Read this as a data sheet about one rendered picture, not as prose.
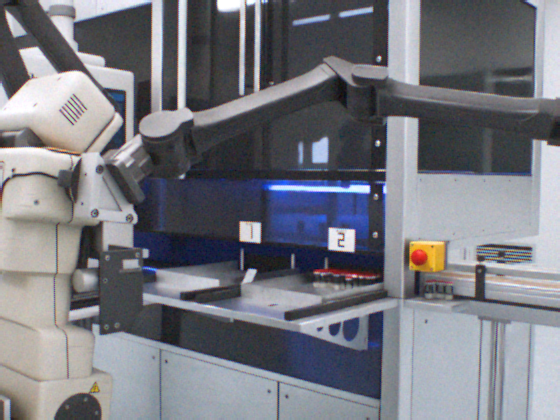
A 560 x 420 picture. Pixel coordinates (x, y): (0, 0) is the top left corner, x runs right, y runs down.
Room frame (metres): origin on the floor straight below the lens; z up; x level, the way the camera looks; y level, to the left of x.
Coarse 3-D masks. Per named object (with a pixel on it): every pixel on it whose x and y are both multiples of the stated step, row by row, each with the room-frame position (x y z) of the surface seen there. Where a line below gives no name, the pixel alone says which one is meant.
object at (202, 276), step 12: (204, 264) 2.08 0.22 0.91; (216, 264) 2.12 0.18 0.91; (228, 264) 2.16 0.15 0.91; (156, 276) 1.94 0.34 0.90; (168, 276) 1.91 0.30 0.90; (180, 276) 1.87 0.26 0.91; (192, 276) 1.84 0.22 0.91; (204, 276) 2.05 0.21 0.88; (216, 276) 2.05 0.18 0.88; (228, 276) 2.06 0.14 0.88; (240, 276) 2.07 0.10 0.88; (264, 276) 1.91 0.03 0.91; (276, 276) 1.95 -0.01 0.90; (192, 288) 1.84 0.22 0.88
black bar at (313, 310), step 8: (352, 296) 1.63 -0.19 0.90; (360, 296) 1.64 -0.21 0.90; (368, 296) 1.66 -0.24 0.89; (376, 296) 1.69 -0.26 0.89; (384, 296) 1.72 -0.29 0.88; (320, 304) 1.52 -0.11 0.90; (328, 304) 1.54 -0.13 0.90; (336, 304) 1.56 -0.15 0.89; (344, 304) 1.58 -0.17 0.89; (352, 304) 1.61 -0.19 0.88; (288, 312) 1.43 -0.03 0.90; (296, 312) 1.45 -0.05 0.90; (304, 312) 1.47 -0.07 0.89; (312, 312) 1.49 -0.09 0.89; (320, 312) 1.51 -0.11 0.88; (288, 320) 1.43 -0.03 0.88
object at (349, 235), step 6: (330, 228) 1.86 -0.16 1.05; (330, 234) 1.86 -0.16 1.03; (336, 234) 1.84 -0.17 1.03; (348, 234) 1.82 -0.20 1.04; (354, 234) 1.80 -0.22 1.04; (330, 240) 1.85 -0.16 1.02; (336, 240) 1.84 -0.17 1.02; (348, 240) 1.82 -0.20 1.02; (354, 240) 1.80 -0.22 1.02; (330, 246) 1.85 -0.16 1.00; (336, 246) 1.84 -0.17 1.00; (348, 246) 1.82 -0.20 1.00
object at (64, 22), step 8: (56, 0) 2.17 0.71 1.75; (64, 0) 2.17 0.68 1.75; (72, 0) 2.20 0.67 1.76; (48, 8) 2.18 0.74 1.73; (56, 8) 2.16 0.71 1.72; (64, 8) 2.16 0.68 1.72; (72, 8) 2.18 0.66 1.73; (56, 16) 2.17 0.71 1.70; (64, 16) 2.17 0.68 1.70; (72, 16) 2.19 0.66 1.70; (56, 24) 2.17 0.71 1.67; (64, 24) 2.17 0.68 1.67; (72, 24) 2.20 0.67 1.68; (64, 32) 2.17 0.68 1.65; (72, 32) 2.20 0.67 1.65; (72, 40) 2.19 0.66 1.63; (72, 48) 2.18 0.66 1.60
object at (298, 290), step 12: (288, 276) 1.86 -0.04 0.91; (300, 276) 1.90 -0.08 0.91; (312, 276) 1.94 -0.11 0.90; (252, 288) 1.69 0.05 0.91; (264, 288) 1.67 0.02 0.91; (276, 288) 1.82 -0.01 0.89; (288, 288) 1.85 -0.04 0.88; (300, 288) 1.85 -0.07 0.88; (312, 288) 1.85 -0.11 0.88; (324, 288) 1.85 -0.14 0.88; (360, 288) 1.67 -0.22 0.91; (372, 288) 1.72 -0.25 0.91; (264, 300) 1.67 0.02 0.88; (276, 300) 1.64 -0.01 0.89; (288, 300) 1.62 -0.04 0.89; (300, 300) 1.59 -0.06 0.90; (312, 300) 1.57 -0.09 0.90; (324, 300) 1.56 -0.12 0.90
